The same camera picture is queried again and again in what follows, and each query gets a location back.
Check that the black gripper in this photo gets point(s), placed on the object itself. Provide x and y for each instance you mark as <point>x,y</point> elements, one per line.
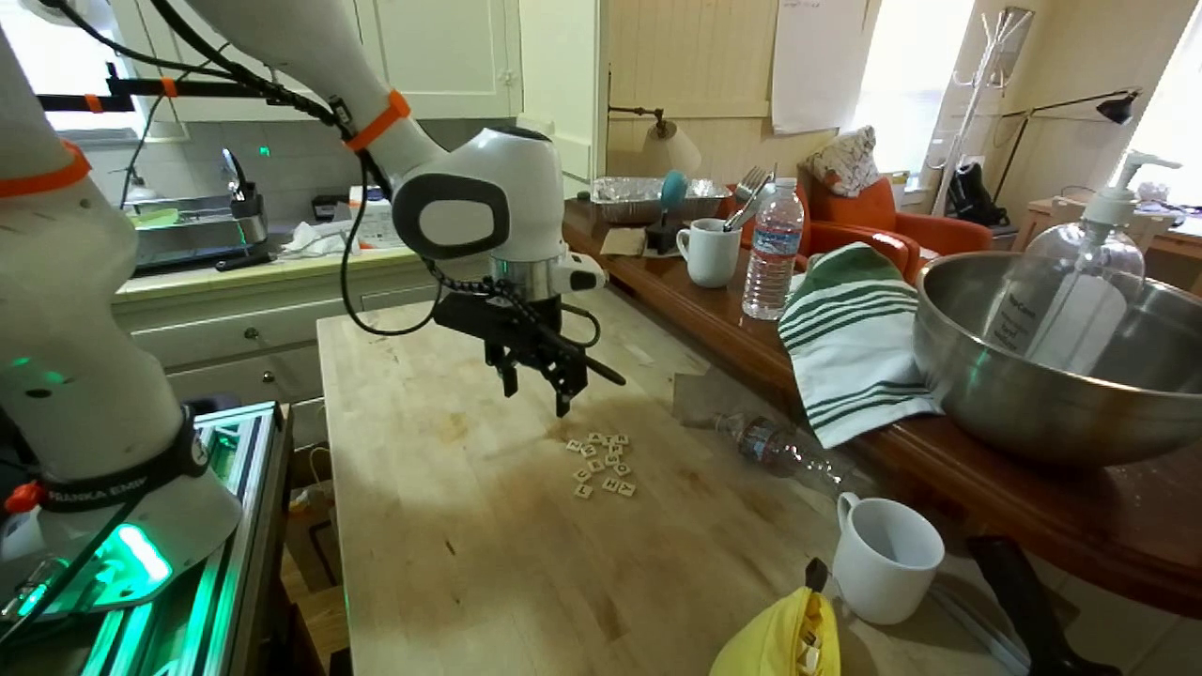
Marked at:
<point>525,337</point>

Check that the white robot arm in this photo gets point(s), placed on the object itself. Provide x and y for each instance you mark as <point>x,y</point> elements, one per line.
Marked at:
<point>130,497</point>

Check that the white mug back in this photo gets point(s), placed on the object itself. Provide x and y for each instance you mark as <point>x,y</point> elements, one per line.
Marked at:
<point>707,250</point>

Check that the white mug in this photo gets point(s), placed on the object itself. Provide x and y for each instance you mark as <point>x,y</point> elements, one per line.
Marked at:
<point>707,250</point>
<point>886,557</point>

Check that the crushed plastic bottle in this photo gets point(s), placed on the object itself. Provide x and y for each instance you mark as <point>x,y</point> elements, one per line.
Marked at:
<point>790,452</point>

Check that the clear water bottle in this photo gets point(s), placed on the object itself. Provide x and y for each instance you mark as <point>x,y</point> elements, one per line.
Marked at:
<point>774,247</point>

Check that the green striped towel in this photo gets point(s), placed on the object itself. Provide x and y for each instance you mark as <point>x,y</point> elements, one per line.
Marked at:
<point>848,328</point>

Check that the yellow banana toy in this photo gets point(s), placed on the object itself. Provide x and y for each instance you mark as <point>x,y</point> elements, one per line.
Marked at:
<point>793,635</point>

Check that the orange chair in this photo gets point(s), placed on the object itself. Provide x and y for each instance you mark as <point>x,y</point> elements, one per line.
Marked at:
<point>910,243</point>

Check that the white mug front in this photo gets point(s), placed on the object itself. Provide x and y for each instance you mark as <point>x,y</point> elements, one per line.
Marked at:
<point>886,557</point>

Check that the soap pump bottle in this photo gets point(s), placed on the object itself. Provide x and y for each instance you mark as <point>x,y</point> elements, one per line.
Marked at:
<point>1069,290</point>

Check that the large steel bowl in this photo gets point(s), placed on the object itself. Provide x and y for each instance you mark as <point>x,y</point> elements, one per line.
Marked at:
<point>1116,385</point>

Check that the desk lamp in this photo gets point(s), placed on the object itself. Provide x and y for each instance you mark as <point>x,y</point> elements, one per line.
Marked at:
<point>1113,108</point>

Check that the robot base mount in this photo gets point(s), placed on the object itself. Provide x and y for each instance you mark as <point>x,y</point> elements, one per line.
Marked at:
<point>165,590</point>

